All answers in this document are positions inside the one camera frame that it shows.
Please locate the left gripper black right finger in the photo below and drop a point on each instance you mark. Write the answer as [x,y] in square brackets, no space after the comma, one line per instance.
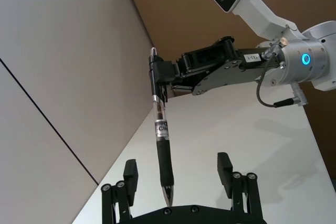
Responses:
[225,171]

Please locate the black clear retractable pen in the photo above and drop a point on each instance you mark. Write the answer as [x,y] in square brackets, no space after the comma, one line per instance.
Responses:
[163,155]

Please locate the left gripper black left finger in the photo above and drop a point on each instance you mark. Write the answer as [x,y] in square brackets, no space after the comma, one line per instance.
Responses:
[130,182]

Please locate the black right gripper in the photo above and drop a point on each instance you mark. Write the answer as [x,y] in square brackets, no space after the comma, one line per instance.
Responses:
[225,79]

